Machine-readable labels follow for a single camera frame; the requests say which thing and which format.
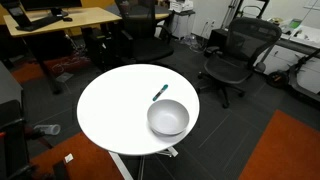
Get green marker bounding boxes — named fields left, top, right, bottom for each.
left=152, top=83, right=169, bottom=102

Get grey bowl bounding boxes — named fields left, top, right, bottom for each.
left=146, top=98, right=191, bottom=137

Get white table base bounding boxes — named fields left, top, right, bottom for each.
left=108, top=146, right=179, bottom=180

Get clear plastic bottle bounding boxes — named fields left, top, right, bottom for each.
left=33, top=123, right=62, bottom=136

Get tangled floor cables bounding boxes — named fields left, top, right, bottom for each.
left=49, top=54, right=92, bottom=74

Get green box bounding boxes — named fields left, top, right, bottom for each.
left=288, top=18, right=303, bottom=30

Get small white floor tag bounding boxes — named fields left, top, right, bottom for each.
left=64, top=153, right=75, bottom=164

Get black computer tower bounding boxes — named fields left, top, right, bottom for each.
left=81, top=28, right=112, bottom=72

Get black padded office chair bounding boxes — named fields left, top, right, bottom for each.
left=111, top=0, right=176, bottom=66

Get wall power outlet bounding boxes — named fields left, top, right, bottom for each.
left=203, top=19, right=217, bottom=29

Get grey floor box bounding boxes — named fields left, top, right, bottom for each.
left=54, top=72, right=75, bottom=84

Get white papers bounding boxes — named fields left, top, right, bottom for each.
left=289, top=24, right=320, bottom=45

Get black mesh office chair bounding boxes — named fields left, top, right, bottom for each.
left=196, top=17, right=283, bottom=109

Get white printer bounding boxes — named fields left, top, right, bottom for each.
left=168, top=0, right=195, bottom=14

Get black electric scooter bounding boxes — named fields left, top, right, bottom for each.
left=265, top=49, right=320, bottom=104

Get black computer monitor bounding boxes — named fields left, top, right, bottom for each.
left=19, top=0, right=83, bottom=18

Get white drawer cabinet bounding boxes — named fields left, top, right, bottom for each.
left=170, top=10, right=196, bottom=40

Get black keyboard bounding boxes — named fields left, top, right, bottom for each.
left=14, top=15, right=64, bottom=33

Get black stand leg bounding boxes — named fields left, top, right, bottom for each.
left=52, top=160, right=72, bottom=180

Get black floor box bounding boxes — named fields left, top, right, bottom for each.
left=207, top=28, right=231, bottom=58

